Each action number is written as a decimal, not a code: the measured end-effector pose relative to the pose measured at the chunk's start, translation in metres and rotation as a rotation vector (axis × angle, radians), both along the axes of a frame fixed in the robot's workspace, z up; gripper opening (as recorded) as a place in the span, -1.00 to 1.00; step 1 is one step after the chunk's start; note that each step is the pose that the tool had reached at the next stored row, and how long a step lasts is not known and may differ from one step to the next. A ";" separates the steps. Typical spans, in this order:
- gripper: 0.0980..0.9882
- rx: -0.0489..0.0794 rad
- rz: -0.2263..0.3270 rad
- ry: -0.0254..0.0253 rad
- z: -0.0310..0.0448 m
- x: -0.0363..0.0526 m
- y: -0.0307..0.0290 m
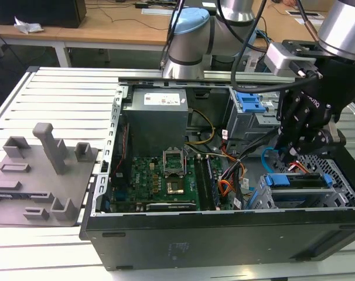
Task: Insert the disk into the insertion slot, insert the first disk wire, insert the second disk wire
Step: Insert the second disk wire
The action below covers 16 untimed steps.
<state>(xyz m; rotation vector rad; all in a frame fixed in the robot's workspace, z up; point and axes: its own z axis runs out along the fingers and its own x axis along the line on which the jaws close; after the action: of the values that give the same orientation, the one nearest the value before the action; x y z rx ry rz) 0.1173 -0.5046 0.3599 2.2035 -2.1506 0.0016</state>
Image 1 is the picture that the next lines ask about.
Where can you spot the black open PC case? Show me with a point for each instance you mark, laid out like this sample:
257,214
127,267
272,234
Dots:
224,243

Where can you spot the black graphics card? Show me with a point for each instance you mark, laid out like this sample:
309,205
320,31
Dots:
171,206

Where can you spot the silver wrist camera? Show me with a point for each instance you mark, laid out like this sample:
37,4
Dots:
278,60

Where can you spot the silver drive cage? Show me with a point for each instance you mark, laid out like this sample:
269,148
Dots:
247,126

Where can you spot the CPU socket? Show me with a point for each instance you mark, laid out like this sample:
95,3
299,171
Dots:
175,188

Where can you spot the silver disk bay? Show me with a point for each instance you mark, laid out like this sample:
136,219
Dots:
338,181

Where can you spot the grey parts rack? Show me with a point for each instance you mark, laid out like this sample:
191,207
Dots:
42,187

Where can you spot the crumpled white paper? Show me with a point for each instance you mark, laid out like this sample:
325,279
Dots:
28,27

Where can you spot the hard disk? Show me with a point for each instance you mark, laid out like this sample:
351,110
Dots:
278,180

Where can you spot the green motherboard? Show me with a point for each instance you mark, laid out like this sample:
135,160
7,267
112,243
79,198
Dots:
148,181

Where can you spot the black box on desk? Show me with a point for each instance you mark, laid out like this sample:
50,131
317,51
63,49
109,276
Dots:
37,13

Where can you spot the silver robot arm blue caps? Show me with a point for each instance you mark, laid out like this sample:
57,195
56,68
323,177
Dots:
189,44

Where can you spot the grey power supply unit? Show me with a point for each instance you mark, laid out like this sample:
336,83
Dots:
157,123

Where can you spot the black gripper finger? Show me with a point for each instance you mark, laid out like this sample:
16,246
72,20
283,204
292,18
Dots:
293,123
321,143

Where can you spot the wooden desk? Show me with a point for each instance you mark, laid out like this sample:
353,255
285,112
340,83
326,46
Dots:
122,32

